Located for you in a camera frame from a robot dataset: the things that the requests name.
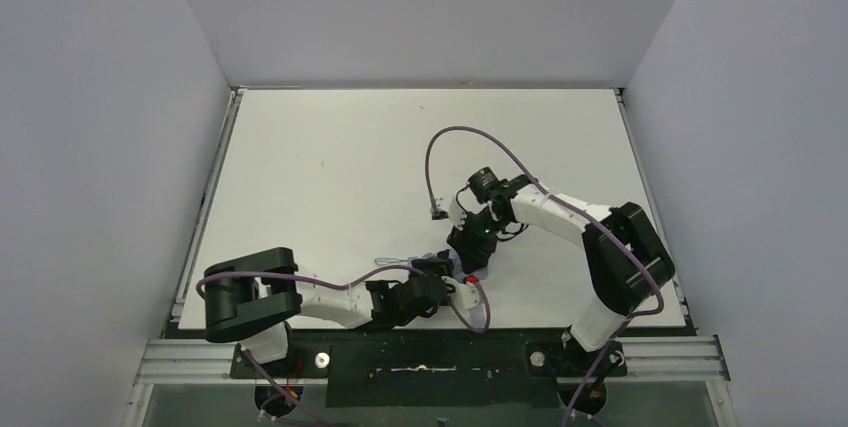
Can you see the lavender folding umbrella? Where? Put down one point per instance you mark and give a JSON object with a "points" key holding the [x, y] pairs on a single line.
{"points": [[449, 257]]}

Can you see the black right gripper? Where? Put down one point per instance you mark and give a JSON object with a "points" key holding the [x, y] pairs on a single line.
{"points": [[468, 247]]}

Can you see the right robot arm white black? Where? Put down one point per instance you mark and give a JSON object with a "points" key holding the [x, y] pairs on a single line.
{"points": [[626, 259]]}

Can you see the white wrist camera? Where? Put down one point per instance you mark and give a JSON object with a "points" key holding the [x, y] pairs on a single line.
{"points": [[465, 296], [448, 208]]}

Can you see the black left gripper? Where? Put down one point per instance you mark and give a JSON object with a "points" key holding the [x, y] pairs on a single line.
{"points": [[436, 266]]}

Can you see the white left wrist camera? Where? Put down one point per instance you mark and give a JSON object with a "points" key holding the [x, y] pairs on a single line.
{"points": [[465, 296]]}

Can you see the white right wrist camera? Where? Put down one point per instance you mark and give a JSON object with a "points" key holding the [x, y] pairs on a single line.
{"points": [[448, 208]]}

